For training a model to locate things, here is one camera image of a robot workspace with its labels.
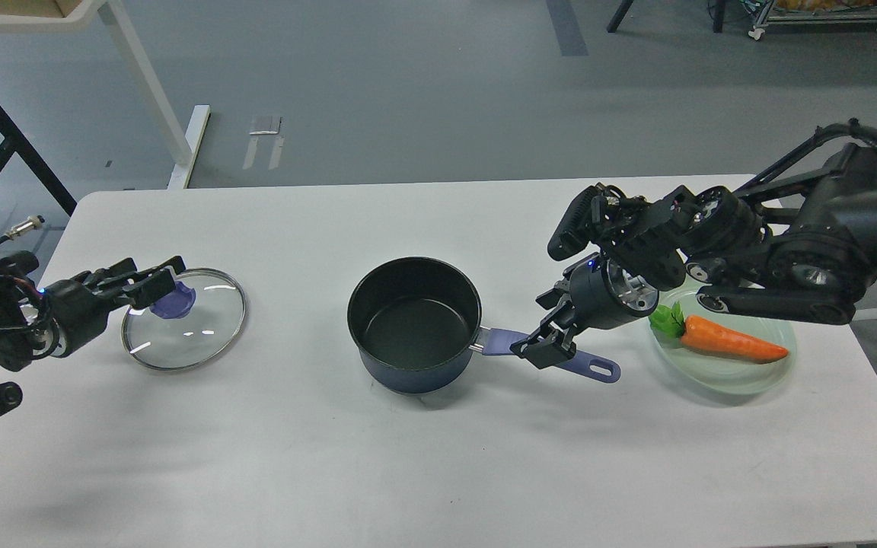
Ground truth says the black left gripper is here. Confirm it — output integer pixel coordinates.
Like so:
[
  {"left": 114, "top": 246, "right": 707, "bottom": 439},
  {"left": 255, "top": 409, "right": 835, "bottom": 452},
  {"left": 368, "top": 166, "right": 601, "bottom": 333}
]
[{"left": 44, "top": 256, "right": 186, "bottom": 358}]

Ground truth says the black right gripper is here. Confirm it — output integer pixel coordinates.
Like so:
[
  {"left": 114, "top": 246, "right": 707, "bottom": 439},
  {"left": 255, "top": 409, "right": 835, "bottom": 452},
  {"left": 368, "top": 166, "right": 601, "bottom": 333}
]
[{"left": 509, "top": 259, "right": 660, "bottom": 370}]

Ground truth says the glass lid with blue knob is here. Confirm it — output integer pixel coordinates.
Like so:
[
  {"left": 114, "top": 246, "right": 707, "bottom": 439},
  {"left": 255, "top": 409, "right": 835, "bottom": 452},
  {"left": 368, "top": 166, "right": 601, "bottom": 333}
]
[{"left": 120, "top": 268, "right": 248, "bottom": 372}]

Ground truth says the blue saucepan with handle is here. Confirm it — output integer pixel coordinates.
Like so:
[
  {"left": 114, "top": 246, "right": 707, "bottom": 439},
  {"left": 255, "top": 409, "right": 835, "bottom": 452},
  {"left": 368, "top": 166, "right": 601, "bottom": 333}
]
[{"left": 347, "top": 257, "right": 622, "bottom": 395}]

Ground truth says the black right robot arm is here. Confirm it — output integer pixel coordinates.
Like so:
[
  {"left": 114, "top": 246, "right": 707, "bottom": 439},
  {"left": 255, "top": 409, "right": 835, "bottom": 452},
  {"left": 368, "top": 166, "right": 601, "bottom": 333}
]
[{"left": 509, "top": 119, "right": 877, "bottom": 368}]

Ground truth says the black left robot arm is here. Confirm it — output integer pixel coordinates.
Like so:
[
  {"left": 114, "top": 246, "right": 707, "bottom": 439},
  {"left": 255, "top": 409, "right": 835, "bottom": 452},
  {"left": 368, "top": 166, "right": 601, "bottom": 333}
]
[{"left": 0, "top": 215, "right": 186, "bottom": 417}]

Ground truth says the orange toy carrot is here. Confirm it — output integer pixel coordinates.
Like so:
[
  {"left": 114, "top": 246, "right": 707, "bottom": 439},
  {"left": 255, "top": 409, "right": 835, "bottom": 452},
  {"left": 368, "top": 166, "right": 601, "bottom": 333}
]
[{"left": 648, "top": 302, "right": 789, "bottom": 363}]

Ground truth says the pale green plate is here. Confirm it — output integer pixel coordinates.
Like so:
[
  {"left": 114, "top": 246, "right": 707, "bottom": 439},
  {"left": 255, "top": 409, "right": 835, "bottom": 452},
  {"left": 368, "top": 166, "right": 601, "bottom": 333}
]
[{"left": 649, "top": 284, "right": 797, "bottom": 397}]

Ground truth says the black furniture leg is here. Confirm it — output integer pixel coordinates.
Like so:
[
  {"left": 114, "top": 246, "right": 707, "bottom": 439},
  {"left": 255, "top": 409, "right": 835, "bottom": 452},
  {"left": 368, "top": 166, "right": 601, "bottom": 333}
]
[{"left": 606, "top": 0, "right": 634, "bottom": 33}]

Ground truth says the metal wheeled cart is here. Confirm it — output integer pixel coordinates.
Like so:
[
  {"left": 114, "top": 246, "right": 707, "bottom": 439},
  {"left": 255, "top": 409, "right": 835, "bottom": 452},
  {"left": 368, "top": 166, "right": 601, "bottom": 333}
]
[{"left": 742, "top": 1, "right": 877, "bottom": 41}]

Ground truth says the white table frame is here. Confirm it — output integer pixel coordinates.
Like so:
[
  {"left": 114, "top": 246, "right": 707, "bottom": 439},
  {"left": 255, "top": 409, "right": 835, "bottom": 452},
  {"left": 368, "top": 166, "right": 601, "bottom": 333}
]
[{"left": 0, "top": 1, "right": 210, "bottom": 190}]

